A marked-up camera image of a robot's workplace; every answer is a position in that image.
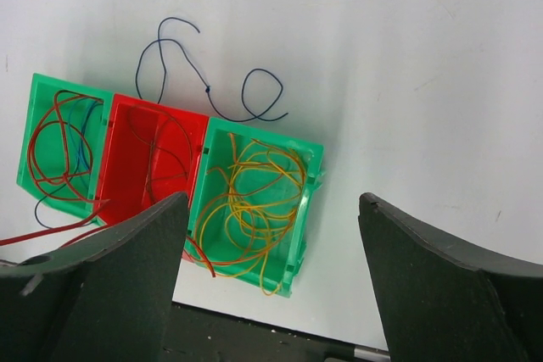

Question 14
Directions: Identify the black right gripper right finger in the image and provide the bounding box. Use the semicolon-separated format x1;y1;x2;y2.
358;192;542;361

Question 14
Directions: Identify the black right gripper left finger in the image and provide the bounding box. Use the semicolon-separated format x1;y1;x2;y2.
1;192;188;361

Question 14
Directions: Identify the dark red cable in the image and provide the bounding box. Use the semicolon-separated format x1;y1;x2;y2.
25;90;105;203
0;196;217;278

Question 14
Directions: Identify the dark blue cable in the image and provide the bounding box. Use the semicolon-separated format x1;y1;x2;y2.
34;101;101;228
135;17;289;122

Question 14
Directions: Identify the yellow cable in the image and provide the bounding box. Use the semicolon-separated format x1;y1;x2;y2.
205;148;306;253
224;132;306;298

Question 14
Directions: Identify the brown cable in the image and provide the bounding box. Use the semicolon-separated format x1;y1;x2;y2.
126;103;192;206

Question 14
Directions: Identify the red plastic bin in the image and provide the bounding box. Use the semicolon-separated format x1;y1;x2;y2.
96;93;210;225

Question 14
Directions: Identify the left green plastic bin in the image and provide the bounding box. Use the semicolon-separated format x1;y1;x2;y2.
17;73;114;218

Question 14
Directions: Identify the green plastic bin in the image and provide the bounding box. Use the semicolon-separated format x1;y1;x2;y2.
17;73;114;218
185;118;324;298

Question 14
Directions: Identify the right green plastic bin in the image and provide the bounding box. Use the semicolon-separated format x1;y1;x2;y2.
185;118;324;298

